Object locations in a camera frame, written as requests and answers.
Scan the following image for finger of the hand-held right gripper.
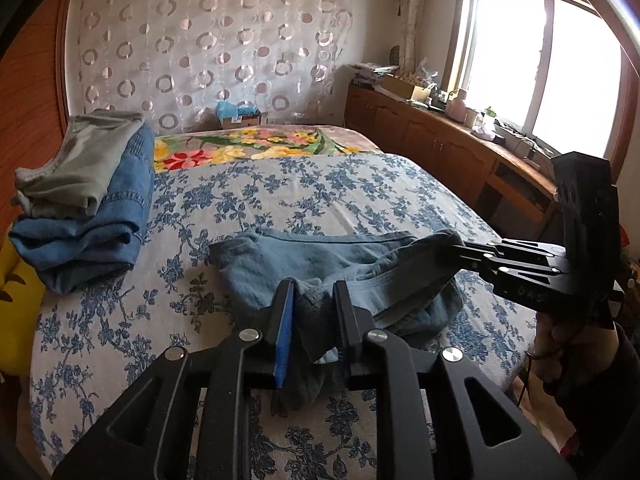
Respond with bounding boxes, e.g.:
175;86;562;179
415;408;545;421
450;238;567;267
467;259;567;292

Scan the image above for bed with floral sheet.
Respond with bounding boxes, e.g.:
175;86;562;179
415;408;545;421
29;152;540;480

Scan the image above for small cardboard box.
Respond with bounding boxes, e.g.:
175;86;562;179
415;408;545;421
220;112;262;129

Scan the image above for blue denim shorts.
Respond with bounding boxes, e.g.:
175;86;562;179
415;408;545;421
209;227;467;406

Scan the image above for person's right hand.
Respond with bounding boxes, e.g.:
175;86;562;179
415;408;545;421
529;310;583;397

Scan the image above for circle patterned curtain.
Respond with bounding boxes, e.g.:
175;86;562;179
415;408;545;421
66;0;354;137

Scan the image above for folded grey pants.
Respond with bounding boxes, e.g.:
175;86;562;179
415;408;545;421
12;109;147;220

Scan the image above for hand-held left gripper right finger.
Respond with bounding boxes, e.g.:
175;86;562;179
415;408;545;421
332;281;577;480

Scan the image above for stack of papers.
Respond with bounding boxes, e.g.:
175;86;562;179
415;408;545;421
352;62;401;86

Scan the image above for open cardboard box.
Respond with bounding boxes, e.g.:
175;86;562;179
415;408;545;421
382;74;434;102

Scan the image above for folded blue jeans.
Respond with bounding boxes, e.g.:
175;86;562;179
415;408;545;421
9;124;157;295

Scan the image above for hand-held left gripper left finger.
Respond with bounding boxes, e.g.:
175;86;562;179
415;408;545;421
50;280;301;480

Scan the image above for window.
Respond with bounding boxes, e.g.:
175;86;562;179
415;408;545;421
449;0;640;177

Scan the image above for colourful floral blanket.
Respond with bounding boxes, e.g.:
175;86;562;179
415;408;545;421
152;125;382;174

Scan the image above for pale window curtain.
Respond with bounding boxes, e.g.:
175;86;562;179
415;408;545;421
397;0;427;69

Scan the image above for wooden cabinet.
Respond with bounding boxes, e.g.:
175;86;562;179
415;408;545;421
345;82;567;242

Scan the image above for wooden wardrobe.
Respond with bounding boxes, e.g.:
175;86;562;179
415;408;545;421
0;0;77;243

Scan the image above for clear plastic bag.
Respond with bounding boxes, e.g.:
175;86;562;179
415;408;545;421
412;57;439;86

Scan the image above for yellow plush toy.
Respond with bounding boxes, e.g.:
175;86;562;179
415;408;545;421
0;245;46;377

